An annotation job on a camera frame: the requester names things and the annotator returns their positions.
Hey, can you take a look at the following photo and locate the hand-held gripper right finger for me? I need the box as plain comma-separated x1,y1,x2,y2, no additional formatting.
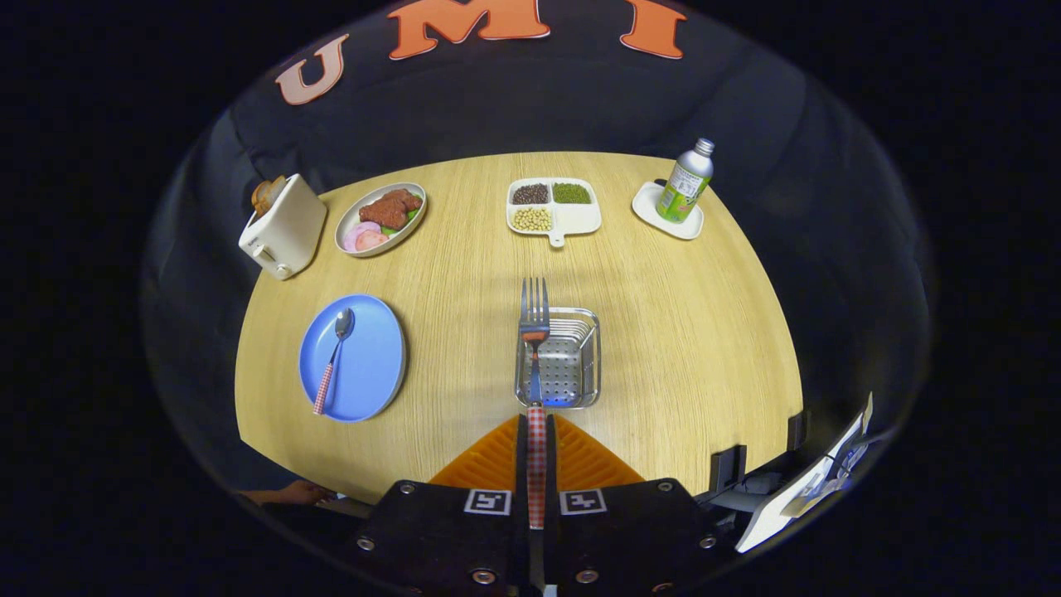
545,414,730,597

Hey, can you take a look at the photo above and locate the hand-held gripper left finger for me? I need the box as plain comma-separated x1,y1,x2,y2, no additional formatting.
352,414,531,597

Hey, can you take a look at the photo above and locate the fork with red checked handle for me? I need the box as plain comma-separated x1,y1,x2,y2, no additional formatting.
519,277,551,530

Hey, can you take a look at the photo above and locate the spoon with red checked handle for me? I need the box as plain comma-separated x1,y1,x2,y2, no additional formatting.
312,308,356,416

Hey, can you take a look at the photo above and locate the perforated metal basket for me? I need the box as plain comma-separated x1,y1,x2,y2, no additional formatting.
515,307,601,410

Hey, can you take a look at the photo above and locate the blue plate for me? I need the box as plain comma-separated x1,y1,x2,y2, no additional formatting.
298,294,408,424

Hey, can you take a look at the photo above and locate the white divided dish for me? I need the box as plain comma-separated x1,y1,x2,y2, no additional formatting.
506,177,603,249

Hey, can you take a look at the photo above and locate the white coaster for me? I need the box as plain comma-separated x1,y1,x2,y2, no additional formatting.
632,182,705,241

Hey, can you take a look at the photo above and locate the green lettuce leaf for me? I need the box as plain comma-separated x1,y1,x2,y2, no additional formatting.
381,206,424,236

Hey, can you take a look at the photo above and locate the brown steak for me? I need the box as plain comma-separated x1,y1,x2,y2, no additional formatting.
359,188,424,231

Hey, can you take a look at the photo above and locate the oval grey plate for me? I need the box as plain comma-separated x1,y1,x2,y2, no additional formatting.
335,182,428,258

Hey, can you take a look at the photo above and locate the metal bottle with green label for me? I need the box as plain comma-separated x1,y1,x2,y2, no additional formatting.
656,138,715,224

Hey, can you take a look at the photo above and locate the white toaster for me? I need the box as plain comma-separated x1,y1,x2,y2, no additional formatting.
239,173,328,281

